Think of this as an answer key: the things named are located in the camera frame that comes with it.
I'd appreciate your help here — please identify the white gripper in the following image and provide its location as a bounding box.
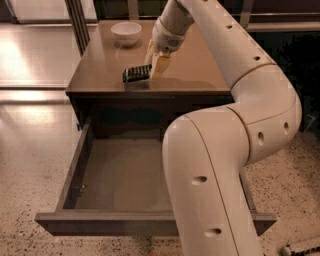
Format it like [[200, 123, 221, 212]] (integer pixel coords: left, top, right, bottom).
[[144, 18, 185, 79]]

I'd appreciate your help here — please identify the black rxbar chocolate bar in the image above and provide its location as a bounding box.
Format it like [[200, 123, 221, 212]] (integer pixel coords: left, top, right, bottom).
[[122, 64, 152, 83]]

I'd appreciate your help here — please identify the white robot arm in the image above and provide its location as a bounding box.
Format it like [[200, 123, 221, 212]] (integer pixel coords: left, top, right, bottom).
[[146, 0, 302, 256]]

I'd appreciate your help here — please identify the brown drawer cabinet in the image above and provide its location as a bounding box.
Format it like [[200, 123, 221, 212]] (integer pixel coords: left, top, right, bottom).
[[66, 20, 233, 138]]

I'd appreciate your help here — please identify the open top drawer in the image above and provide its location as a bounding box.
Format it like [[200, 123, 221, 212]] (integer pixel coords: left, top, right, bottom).
[[34, 115, 278, 238]]

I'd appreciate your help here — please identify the white ceramic bowl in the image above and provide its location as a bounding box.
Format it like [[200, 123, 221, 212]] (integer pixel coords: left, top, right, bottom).
[[111, 22, 142, 47]]

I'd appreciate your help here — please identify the white power strip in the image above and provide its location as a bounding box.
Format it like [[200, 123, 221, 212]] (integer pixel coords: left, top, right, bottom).
[[280, 237, 320, 256]]

